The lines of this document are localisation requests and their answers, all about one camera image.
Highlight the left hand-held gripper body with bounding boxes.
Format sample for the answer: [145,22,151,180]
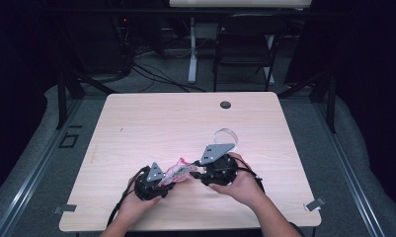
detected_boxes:
[133,161,170,201]

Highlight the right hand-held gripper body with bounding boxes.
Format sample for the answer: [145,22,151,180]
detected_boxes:
[199,142,239,187]

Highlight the pink white plastic bag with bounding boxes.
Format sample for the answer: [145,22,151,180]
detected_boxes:
[159,157,199,187]

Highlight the clear glass jar with handle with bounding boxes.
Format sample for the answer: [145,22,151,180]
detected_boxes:
[213,127,239,147]

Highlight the person's left hand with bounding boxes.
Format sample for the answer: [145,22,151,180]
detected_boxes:
[118,176,163,221]

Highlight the person's right hand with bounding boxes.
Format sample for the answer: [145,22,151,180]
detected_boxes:
[207,152,266,207]

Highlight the grey tape tab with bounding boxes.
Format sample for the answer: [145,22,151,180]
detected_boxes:
[52,203,78,215]
[303,197,327,212]

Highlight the black metal stand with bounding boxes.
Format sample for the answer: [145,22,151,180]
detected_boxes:
[55,65,118,130]
[277,68,338,134]

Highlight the grey box under desk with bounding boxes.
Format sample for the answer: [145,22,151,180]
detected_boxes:
[195,23,219,40]

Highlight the black folding chair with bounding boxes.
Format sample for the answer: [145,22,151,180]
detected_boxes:
[212,13,287,93]

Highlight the dark computer cabinet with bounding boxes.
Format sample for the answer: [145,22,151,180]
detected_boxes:
[70,13,131,75]

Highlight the white desk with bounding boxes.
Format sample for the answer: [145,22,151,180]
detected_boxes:
[168,0,314,86]

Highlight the left hand-held gripper black cable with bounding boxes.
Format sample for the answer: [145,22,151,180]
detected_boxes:
[107,166,150,228]

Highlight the hand-held gripper black cable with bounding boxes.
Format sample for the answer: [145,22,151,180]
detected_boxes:
[107,166,150,228]
[233,157,267,194]

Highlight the right hand-held gripper black cable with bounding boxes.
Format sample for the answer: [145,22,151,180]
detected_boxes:
[233,157,267,194]

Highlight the black floor cables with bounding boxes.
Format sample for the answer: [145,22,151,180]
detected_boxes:
[127,60,207,94]

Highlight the aluminium floor rail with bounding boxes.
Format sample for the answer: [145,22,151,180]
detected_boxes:
[0,98,83,237]
[315,100,386,237]

